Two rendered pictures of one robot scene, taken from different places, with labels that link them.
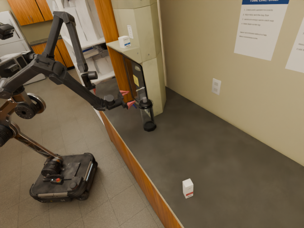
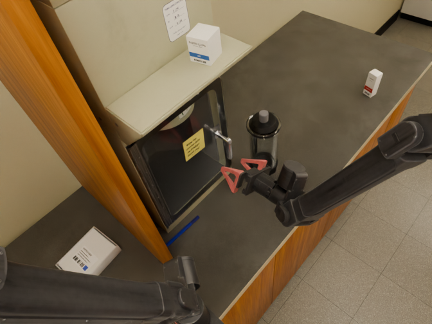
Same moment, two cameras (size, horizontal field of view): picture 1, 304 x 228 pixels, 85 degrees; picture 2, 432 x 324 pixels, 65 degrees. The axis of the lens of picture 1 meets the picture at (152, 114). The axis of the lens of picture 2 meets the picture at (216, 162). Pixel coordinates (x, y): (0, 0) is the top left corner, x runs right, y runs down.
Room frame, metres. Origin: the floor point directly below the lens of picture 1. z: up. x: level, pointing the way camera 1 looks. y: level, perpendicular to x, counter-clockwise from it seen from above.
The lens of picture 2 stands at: (1.29, 0.70, 1.95)
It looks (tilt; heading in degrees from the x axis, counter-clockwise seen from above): 52 degrees down; 257
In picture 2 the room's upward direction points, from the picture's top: 10 degrees counter-clockwise
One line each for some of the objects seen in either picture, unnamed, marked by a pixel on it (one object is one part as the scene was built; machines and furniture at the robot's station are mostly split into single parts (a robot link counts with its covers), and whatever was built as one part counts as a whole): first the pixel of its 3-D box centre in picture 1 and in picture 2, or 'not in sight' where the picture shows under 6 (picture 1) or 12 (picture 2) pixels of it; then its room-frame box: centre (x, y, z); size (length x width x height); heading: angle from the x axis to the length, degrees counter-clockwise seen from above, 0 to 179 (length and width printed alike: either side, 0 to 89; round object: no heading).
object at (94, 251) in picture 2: not in sight; (89, 257); (1.62, 0.13, 0.96); 0.16 x 0.12 x 0.04; 32
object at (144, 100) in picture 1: (144, 102); (263, 120); (0.96, 0.03, 1.18); 0.09 x 0.09 x 0.07
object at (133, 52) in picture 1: (122, 52); (186, 93); (1.19, 0.13, 1.46); 0.32 x 0.11 x 0.10; 26
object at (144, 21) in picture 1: (148, 63); (149, 104); (1.27, -0.04, 1.32); 0.32 x 0.25 x 0.77; 26
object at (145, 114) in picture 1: (147, 115); (263, 144); (0.96, 0.03, 1.06); 0.11 x 0.11 x 0.21
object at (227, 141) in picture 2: (140, 93); (224, 145); (1.11, 0.06, 1.17); 0.05 x 0.03 x 0.10; 116
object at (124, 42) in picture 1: (124, 41); (204, 44); (1.13, 0.10, 1.54); 0.05 x 0.05 x 0.06; 40
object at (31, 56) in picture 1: (35, 59); not in sight; (1.46, 0.87, 1.45); 0.09 x 0.08 x 0.12; 174
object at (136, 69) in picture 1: (136, 84); (191, 157); (1.22, 0.08, 1.19); 0.30 x 0.01 x 0.40; 26
